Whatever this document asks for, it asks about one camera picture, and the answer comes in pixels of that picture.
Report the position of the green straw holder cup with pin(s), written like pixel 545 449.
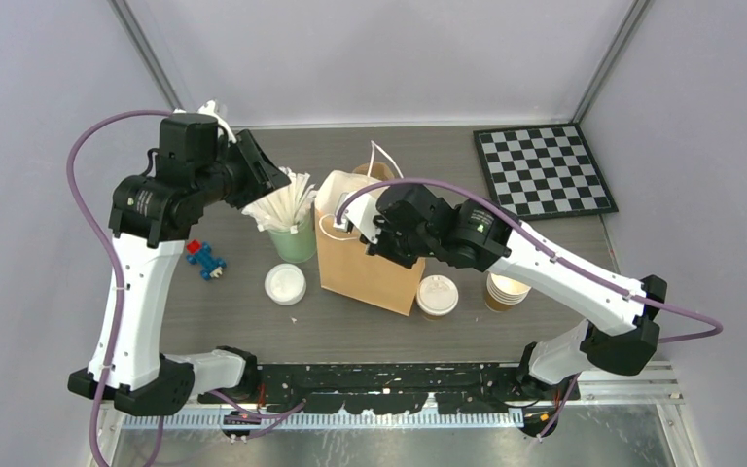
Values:
pixel 298 246

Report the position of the black white checkerboard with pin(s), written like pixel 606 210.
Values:
pixel 543 172

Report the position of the brown paper takeout bag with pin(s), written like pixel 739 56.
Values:
pixel 344 266

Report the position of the white paper straw bundle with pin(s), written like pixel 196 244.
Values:
pixel 284 209

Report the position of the white cup lid stack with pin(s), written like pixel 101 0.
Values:
pixel 285 284

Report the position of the stacked paper coffee cups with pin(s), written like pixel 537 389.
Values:
pixel 502 293

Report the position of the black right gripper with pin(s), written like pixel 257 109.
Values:
pixel 380 248

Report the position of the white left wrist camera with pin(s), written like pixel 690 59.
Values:
pixel 209 117

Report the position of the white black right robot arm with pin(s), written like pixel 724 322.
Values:
pixel 618 334

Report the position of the white plastic cup lid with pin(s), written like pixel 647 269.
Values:
pixel 437 292

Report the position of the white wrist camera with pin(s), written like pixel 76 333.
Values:
pixel 358 215
pixel 209 117

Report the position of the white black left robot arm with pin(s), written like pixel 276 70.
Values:
pixel 127 367

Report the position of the red blue toy car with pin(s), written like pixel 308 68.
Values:
pixel 201 254

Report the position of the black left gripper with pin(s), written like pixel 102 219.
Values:
pixel 264 177

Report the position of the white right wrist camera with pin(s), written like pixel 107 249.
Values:
pixel 358 215

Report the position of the brown cardboard cup carrier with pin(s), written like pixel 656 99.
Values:
pixel 375 172

